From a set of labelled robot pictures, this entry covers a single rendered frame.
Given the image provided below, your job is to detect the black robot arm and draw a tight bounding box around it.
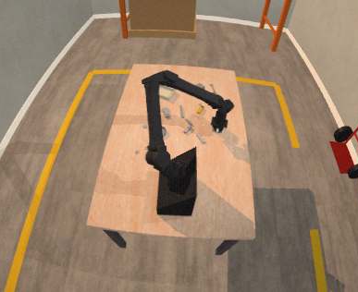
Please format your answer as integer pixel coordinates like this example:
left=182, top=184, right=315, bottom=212
left=142, top=70, right=234, bottom=185

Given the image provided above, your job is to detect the tan open-top tray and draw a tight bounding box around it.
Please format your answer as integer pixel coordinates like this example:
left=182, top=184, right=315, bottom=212
left=159, top=85, right=176, bottom=101

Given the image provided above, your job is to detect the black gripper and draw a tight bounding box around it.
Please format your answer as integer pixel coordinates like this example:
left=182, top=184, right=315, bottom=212
left=211, top=116, right=228, bottom=133

